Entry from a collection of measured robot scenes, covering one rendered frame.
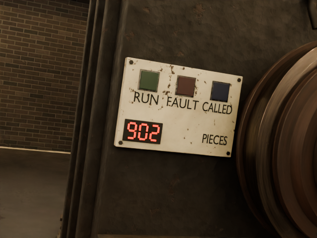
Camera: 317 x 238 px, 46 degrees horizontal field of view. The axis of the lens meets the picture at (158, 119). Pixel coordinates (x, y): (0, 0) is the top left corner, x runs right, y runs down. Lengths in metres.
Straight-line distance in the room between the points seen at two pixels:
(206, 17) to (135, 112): 0.26
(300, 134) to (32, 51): 6.20
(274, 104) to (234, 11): 0.25
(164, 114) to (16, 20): 6.11
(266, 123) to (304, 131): 0.07
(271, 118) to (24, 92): 6.15
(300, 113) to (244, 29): 0.24
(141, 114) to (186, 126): 0.10
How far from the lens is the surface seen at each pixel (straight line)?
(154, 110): 0.77
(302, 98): 0.74
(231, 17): 0.86
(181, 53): 0.81
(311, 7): 0.95
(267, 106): 0.72
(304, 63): 0.76
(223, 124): 0.83
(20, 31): 6.77
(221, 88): 0.81
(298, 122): 0.73
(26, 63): 6.72
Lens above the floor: 1.17
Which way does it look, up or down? 3 degrees down
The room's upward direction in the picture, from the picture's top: 8 degrees clockwise
